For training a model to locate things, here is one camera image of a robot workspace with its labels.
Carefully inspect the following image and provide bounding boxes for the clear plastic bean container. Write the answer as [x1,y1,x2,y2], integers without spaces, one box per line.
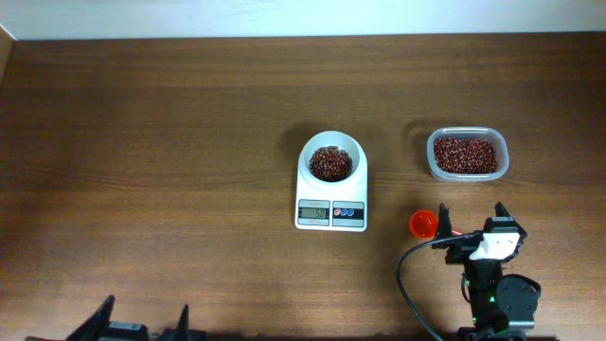
[427,127,509,183]

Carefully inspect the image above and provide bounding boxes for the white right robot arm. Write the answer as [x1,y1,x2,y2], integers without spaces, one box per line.
[434,203,542,340]

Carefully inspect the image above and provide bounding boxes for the red beans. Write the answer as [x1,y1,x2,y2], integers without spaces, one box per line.
[308,137,506,182]

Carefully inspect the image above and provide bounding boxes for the red plastic measuring scoop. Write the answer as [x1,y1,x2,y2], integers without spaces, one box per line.
[408,210,438,239]

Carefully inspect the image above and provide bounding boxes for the white digital kitchen scale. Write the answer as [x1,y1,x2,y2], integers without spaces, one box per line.
[294,136,369,233]

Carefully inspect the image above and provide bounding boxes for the white round bowl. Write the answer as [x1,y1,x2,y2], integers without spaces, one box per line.
[297,131,367,185]

